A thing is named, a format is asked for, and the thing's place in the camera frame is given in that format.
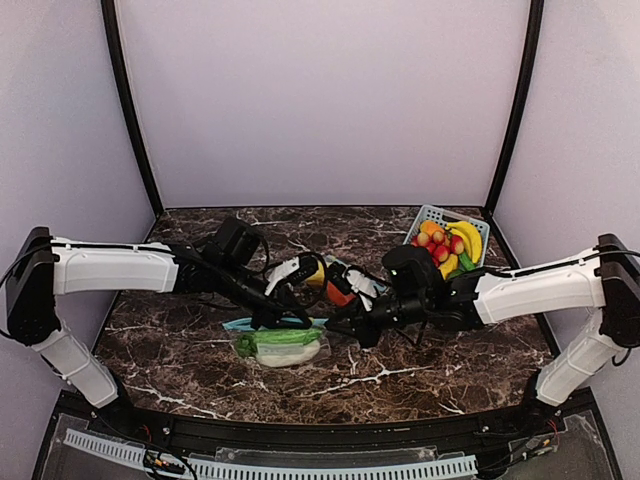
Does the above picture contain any green toy lettuce leaf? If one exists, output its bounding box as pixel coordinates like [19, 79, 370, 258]
[234, 328, 323, 358]

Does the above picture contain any small orange toy fruit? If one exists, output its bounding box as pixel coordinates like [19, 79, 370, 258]
[419, 220, 444, 237]

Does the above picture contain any black front rail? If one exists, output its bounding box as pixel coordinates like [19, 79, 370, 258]
[109, 407, 544, 453]

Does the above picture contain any yellow toy mango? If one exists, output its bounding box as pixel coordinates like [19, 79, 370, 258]
[305, 261, 325, 289]

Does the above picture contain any clear zip bag blue zipper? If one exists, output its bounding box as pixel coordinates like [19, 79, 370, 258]
[305, 255, 387, 310]

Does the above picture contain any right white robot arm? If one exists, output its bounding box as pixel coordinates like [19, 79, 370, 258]
[325, 234, 639, 408]

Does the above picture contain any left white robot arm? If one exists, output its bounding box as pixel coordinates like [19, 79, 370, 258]
[1, 217, 322, 409]

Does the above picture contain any white slotted cable duct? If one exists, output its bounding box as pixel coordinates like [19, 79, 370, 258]
[63, 428, 478, 480]

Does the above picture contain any green toy vegetable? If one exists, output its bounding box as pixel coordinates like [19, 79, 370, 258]
[441, 252, 477, 280]

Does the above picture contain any light blue perforated basket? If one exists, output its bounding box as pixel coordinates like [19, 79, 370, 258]
[404, 205, 490, 279]

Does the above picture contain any left black frame post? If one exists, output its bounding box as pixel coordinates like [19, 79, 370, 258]
[100, 0, 165, 218]

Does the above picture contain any right black frame post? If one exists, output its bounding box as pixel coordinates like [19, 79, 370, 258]
[484, 0, 545, 216]

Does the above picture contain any white toy radish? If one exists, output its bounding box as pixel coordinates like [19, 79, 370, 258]
[255, 340, 321, 368]

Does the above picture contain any black frame post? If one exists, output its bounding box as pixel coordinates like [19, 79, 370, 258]
[100, 0, 165, 218]
[484, 0, 545, 216]

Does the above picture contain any yellow toy banana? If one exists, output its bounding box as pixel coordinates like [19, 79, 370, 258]
[446, 221, 484, 265]

